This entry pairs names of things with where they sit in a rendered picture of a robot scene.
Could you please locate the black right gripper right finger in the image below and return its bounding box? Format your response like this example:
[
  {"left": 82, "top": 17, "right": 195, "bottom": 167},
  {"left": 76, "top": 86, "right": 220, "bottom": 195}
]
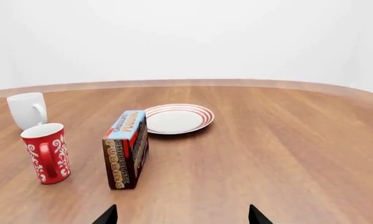
[{"left": 248, "top": 203, "right": 273, "bottom": 224}]

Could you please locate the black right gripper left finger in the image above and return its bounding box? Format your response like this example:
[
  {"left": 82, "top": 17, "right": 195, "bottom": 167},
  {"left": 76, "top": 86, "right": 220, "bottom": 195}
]
[{"left": 92, "top": 203, "right": 118, "bottom": 224}]

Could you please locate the red patterned mug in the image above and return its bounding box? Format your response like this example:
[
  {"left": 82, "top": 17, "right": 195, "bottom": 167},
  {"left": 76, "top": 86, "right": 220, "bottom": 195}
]
[{"left": 20, "top": 123, "right": 71, "bottom": 185}]

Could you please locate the white plate with red rings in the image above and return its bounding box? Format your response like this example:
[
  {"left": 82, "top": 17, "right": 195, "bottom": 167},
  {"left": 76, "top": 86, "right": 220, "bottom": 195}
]
[{"left": 144, "top": 103, "right": 215, "bottom": 135}]

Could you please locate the white mug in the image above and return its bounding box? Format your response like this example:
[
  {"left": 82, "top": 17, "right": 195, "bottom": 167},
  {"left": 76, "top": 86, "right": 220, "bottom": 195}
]
[{"left": 6, "top": 91, "right": 48, "bottom": 131}]

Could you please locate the chocolate pudding box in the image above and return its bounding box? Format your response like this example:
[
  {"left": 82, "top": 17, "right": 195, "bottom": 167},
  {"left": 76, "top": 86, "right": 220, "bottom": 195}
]
[{"left": 102, "top": 110, "right": 150, "bottom": 190}]

